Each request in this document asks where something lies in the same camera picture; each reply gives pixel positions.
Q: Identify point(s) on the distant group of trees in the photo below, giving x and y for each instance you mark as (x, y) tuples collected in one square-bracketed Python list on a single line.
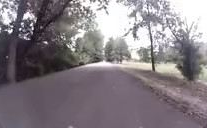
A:
[(117, 50)]

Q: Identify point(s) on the grey asphalt path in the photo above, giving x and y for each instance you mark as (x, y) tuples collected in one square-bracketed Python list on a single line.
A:
[(97, 96)]

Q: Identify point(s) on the tall thin-trunked tree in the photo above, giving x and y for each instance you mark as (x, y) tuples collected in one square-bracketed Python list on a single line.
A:
[(152, 50)]

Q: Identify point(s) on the dense wood of trees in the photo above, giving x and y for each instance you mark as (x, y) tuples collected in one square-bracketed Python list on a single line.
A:
[(34, 43)]

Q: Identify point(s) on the leaf-strewn dirt verge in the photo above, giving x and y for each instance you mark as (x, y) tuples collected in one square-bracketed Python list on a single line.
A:
[(177, 88)]

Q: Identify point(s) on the dark bushy small tree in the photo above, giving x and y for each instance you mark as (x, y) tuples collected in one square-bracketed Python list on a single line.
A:
[(191, 63)]

